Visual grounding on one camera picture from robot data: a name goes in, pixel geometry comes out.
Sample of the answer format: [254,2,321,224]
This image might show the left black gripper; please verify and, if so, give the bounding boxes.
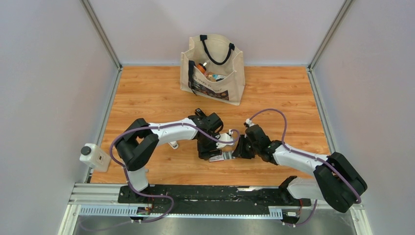
[197,132,222,162]

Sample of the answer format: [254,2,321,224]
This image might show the staple box with staples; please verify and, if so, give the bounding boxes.
[209,151,235,163]

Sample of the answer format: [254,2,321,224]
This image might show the white stapler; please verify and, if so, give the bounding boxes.
[169,141,179,149]

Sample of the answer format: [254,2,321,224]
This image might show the black stapler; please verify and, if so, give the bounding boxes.
[194,108,208,119]

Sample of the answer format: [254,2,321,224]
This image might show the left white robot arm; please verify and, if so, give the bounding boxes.
[111,111,224,203]

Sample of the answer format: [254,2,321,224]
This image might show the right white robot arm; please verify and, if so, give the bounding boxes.
[232,124,368,213]

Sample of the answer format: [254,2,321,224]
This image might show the packaged items in bag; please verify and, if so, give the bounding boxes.
[205,72,227,82]

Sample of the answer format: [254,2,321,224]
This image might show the orange capped bottle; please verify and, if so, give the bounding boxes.
[196,62,208,74]

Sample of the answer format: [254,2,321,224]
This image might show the beige canvas tote bag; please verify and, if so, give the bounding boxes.
[180,34,245,106]

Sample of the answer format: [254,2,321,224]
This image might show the white box with knob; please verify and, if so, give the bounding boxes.
[79,143,111,172]

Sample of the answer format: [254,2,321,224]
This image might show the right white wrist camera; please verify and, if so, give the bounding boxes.
[244,118,255,128]

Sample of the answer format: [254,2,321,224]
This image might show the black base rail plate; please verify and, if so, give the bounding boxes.
[117,185,311,215]

